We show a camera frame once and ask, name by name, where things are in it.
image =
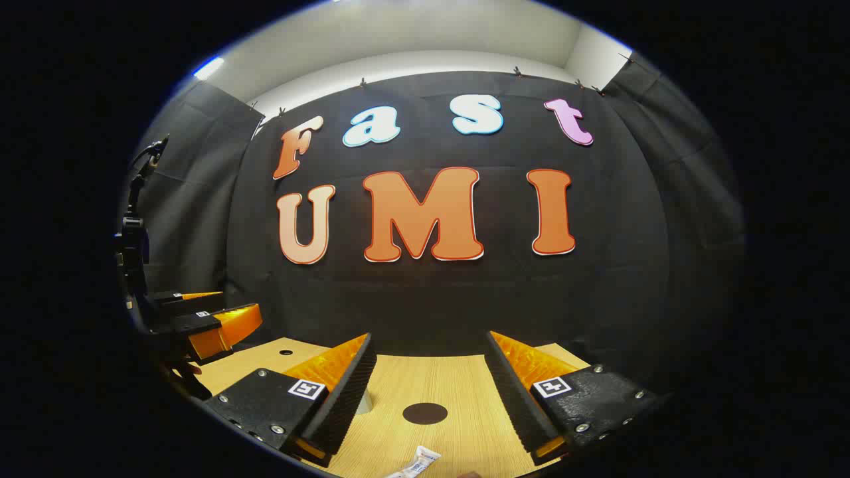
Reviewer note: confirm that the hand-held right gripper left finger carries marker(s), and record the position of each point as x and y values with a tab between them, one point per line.
345	405

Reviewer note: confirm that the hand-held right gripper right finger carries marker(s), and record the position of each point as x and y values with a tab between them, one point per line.
514	405

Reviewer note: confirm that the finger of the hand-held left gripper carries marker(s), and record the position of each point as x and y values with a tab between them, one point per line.
189	302
222	328

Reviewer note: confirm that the dark round coaster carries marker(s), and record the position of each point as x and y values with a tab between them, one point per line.
425	413

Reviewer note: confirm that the white toothpaste tube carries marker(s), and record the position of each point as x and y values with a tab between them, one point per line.
415	465

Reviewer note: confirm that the wooden desktop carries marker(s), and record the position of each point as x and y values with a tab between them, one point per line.
451	385

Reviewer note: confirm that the black backdrop cloth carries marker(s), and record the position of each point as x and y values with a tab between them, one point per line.
192	186
465	292
684	199

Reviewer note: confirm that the ceiling light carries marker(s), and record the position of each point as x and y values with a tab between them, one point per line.
209	67

